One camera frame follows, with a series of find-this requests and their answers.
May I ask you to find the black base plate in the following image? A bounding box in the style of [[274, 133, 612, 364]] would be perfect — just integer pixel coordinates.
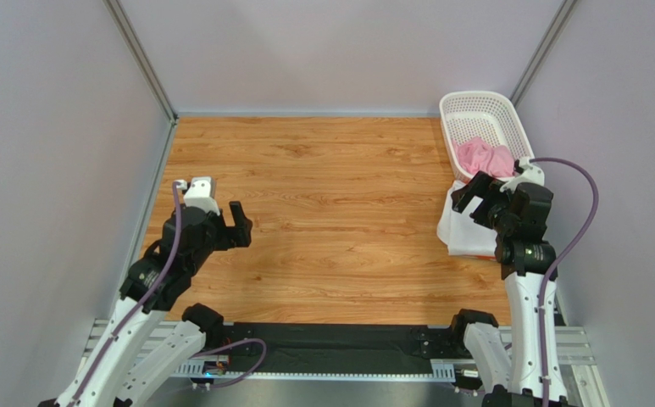
[[207, 323, 470, 375]]

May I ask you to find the corner aluminium post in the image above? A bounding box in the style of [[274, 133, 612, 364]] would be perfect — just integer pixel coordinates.
[[103, 0, 179, 125], [510, 0, 580, 108]]

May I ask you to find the left corner aluminium post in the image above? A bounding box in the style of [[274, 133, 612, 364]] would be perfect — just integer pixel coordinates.
[[103, 0, 179, 125]]

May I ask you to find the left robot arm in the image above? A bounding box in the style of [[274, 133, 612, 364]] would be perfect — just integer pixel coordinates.
[[41, 201, 253, 406]]

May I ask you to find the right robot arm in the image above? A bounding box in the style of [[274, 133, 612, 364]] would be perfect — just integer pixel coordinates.
[[451, 171, 569, 406]]

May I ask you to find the white plastic laundry basket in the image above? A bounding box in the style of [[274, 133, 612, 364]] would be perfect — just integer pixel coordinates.
[[438, 91, 535, 182]]

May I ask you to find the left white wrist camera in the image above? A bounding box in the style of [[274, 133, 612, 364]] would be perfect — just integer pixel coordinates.
[[175, 176, 220, 215]]

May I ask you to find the folded orange t shirt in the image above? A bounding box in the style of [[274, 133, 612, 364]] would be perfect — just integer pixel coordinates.
[[460, 254, 497, 262]]

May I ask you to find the right corner aluminium post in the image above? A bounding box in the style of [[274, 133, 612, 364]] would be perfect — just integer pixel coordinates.
[[510, 0, 580, 108]]

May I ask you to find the pink t shirt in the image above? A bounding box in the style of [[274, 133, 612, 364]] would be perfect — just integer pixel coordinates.
[[453, 137, 514, 178]]

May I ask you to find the white t shirt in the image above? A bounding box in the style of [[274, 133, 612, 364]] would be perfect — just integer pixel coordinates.
[[436, 181, 497, 256]]

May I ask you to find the aluminium frame rail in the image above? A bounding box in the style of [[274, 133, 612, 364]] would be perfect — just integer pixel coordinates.
[[79, 318, 596, 385]]

